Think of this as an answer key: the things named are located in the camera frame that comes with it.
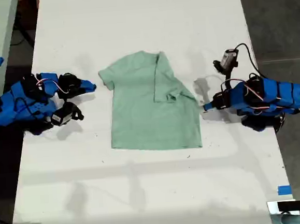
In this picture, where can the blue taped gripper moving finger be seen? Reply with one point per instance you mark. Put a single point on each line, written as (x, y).
(211, 107)

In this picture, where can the black gripper moving finger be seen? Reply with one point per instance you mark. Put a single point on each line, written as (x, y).
(77, 92)

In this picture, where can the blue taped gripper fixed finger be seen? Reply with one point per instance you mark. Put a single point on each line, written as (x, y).
(211, 103)
(86, 84)

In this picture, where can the pale green T-shirt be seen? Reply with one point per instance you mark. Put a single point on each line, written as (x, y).
(149, 109)

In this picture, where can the short blue tape strip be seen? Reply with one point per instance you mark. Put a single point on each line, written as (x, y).
(284, 189)

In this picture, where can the black camera stalk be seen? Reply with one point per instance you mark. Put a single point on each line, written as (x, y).
(229, 75)

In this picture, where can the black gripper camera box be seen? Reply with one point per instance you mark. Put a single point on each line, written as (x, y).
(63, 115)
(227, 59)

